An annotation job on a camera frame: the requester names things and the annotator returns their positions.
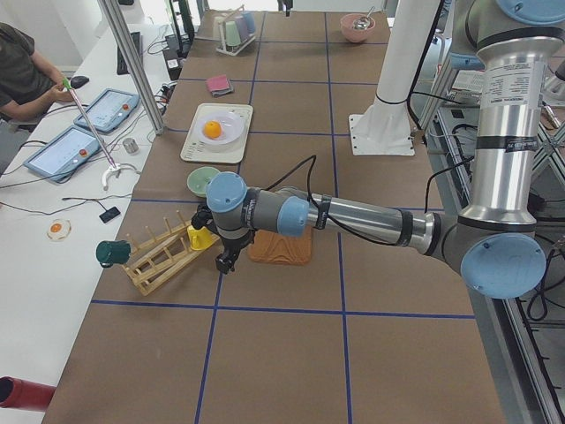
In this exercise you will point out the yellow mug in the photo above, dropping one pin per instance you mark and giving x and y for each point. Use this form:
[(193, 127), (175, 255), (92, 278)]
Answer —
[(200, 239)]

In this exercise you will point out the white cup rack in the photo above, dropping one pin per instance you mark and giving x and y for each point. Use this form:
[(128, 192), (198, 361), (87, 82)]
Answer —
[(219, 31)]

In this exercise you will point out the red cylinder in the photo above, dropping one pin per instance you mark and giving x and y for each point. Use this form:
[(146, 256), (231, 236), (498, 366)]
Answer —
[(25, 395)]

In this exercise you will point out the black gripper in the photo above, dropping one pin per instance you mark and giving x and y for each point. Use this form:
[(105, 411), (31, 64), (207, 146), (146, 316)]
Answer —
[(231, 246), (288, 5)]

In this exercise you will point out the dark green mug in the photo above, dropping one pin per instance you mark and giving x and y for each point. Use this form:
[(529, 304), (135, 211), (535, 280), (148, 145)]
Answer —
[(109, 253)]

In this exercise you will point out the upper teach pendant tablet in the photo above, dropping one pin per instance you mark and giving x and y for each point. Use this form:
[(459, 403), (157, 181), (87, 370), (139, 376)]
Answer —
[(111, 108)]

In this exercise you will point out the green cup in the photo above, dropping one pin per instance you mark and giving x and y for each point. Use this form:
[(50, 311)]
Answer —
[(231, 35)]

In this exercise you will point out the purple cup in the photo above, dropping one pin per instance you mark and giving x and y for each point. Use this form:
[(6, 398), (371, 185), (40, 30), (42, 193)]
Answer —
[(242, 28)]

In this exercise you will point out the metal scoop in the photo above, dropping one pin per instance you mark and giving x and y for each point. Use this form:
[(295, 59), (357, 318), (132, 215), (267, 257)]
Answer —
[(362, 23)]

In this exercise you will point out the aluminium frame post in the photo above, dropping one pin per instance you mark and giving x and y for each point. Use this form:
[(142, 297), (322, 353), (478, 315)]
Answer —
[(120, 30)]

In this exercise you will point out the pink grabber stick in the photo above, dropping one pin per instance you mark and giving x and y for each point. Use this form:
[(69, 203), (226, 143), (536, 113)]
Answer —
[(114, 168)]

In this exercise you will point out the black computer mouse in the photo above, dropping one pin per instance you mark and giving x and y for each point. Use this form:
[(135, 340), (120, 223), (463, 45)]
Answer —
[(78, 81)]

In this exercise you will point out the cream bear serving tray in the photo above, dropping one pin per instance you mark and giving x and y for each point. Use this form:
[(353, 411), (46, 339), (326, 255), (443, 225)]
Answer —
[(197, 151)]

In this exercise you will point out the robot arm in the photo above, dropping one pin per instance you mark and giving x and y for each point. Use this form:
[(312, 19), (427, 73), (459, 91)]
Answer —
[(490, 243)]

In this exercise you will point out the fried egg toy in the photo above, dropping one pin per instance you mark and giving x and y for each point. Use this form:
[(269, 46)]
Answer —
[(59, 230)]

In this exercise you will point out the wooden cutting board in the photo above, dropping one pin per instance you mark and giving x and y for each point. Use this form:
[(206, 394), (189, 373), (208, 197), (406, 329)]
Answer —
[(273, 248)]

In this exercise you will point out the pink bowl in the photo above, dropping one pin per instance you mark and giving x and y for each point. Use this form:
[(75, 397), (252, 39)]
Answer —
[(356, 35)]

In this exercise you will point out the white ceramic plate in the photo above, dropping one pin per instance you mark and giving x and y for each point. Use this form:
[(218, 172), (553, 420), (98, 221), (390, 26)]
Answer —
[(232, 127)]

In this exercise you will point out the lower teach pendant tablet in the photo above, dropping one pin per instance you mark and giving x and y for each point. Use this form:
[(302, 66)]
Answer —
[(59, 158)]

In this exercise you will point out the orange fruit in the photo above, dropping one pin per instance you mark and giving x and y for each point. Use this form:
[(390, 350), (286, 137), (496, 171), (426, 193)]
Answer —
[(212, 129)]

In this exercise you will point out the green ceramic bowl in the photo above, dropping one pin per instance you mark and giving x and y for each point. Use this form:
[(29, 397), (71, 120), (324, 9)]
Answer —
[(198, 180)]

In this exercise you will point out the pink cloth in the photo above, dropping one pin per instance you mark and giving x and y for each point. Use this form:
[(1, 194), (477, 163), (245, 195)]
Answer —
[(217, 81)]

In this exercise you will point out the wooden dish rack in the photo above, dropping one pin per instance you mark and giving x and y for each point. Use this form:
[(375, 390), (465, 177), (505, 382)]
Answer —
[(154, 261)]

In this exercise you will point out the small metal cylinder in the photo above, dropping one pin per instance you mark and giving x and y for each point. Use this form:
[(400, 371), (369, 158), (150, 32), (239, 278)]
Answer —
[(130, 146)]

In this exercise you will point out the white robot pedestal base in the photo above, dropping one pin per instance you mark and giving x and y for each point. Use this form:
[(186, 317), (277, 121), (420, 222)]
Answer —
[(384, 128)]

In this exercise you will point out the teach pendant tablet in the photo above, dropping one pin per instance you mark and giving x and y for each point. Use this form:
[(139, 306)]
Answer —
[(59, 158), (111, 108)]

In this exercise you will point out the grey cloth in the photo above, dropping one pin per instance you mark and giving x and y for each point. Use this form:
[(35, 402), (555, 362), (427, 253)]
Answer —
[(221, 91)]

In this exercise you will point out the seated person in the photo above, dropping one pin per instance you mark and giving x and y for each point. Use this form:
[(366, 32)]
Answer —
[(30, 83)]

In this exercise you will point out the blue cup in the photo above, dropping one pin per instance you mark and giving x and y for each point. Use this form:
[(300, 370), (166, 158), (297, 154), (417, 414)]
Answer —
[(250, 22)]

